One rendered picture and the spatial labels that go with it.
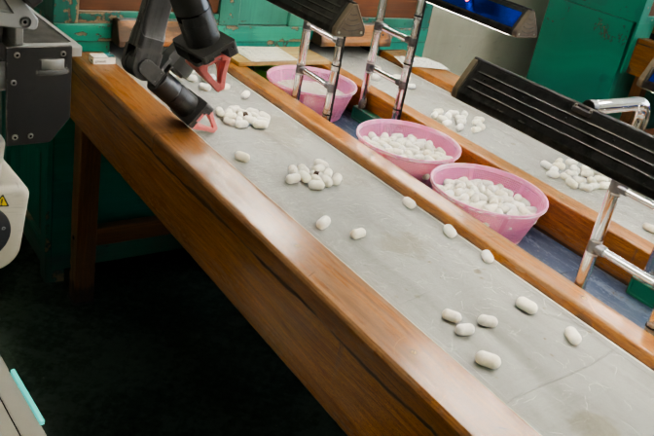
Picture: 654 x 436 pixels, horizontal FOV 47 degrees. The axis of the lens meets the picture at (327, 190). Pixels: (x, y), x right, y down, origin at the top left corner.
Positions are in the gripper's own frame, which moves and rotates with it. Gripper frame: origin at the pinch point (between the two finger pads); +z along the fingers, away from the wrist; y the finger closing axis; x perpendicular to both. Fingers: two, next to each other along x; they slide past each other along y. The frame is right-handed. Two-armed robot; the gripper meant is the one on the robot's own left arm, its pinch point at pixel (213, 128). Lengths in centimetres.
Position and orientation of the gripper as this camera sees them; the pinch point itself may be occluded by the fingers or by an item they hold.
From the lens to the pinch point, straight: 178.5
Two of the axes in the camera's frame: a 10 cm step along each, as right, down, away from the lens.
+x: -6.5, 7.6, -0.5
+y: -5.6, -4.4, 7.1
